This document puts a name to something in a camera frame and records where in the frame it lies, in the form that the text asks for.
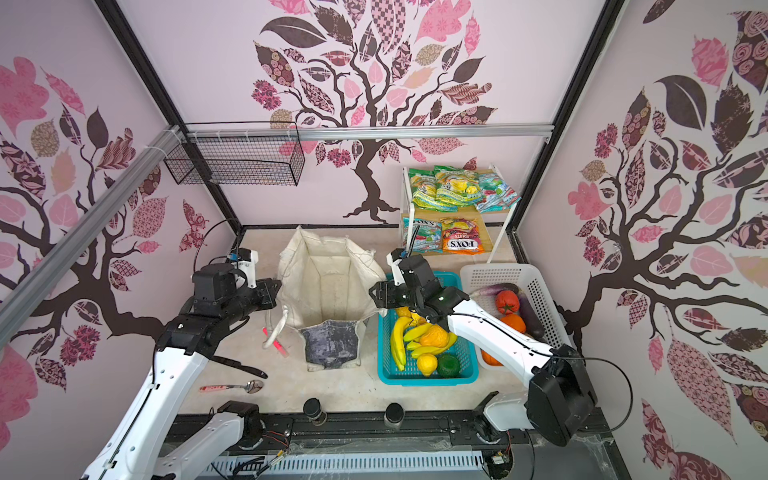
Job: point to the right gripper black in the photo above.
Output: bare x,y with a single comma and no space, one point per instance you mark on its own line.
386,291

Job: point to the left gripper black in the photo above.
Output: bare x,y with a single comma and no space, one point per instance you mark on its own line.
268,288

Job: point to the yellow green banana bunch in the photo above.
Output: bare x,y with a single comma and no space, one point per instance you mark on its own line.
415,349

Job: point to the orange yellow mango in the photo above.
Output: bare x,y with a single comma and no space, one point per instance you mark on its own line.
435,336

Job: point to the cream canvas grocery bag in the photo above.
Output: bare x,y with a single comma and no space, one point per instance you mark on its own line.
325,298

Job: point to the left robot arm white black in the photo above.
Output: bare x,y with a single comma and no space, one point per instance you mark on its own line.
181,353

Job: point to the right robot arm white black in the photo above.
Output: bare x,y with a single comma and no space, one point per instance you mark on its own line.
560,395

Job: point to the teal candy bag lower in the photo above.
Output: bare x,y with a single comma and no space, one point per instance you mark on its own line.
422,236

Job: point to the orange Fox's candy bag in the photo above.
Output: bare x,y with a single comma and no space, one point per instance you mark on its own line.
461,236

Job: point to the green yellow snack bag left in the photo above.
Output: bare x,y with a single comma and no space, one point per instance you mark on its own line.
423,187

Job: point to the green yellow snack bag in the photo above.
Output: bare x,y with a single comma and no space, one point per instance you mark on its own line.
457,187
423,187

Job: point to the green yellow snack bag middle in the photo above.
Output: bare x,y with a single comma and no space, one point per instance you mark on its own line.
457,187

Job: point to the teal snack bag right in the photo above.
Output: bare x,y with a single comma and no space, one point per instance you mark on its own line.
497,194

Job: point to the white plastic basket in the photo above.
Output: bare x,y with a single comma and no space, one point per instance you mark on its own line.
530,284

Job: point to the single yellow banana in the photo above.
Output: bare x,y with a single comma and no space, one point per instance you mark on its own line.
397,345

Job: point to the light purple eggplant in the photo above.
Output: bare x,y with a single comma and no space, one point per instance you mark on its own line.
494,290

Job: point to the yellow lemon front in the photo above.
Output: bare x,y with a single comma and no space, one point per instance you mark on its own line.
427,364

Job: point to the green bell pepper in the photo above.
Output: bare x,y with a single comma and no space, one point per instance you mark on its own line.
448,366

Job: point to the red tomato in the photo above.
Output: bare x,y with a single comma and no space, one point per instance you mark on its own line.
507,302

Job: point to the pink marker pen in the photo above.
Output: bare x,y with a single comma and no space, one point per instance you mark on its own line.
277,345

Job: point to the white wooden shelf rack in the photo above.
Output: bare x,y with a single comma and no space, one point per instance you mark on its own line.
490,244

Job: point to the orange persimmon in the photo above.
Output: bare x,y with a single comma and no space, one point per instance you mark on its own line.
516,322

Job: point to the dark purple eggplant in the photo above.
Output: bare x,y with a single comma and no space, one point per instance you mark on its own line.
534,326

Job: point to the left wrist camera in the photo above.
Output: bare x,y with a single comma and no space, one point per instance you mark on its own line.
246,261

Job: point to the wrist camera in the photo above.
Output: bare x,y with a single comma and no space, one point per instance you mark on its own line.
394,259
246,261

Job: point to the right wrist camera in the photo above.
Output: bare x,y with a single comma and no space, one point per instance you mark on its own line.
394,259

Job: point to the black handled knife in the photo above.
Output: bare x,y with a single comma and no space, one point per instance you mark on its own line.
231,363

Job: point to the metal spoon pink handle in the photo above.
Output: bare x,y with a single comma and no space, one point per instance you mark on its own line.
250,387

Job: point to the black post right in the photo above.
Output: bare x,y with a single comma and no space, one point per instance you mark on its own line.
394,415

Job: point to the black post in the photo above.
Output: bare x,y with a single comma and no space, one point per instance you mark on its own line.
394,415
312,409

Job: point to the black wire basket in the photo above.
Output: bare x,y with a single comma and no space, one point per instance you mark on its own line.
266,153

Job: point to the aluminium frame rail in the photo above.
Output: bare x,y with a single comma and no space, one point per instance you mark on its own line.
24,299

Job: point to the black post left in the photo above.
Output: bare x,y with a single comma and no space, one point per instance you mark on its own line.
312,409

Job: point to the white vented cable duct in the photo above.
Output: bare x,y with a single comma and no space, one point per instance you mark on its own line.
419,465

